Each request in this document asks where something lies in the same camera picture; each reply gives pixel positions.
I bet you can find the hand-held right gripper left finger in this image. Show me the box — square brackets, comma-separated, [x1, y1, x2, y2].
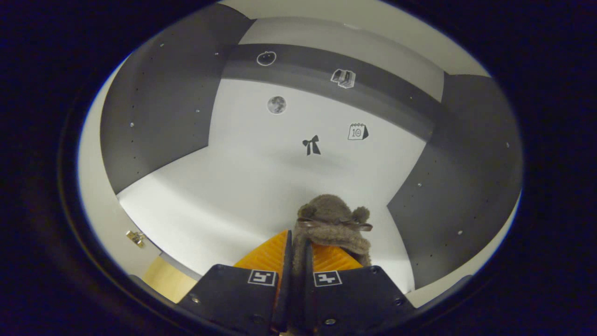
[176, 229, 293, 335]

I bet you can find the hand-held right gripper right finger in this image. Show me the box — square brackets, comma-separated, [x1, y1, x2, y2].
[298, 240, 417, 336]

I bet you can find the brown fuzzy shoe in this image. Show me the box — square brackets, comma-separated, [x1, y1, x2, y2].
[292, 194, 374, 280]

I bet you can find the white shoe cabinet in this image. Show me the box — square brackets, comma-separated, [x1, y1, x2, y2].
[100, 0, 523, 292]

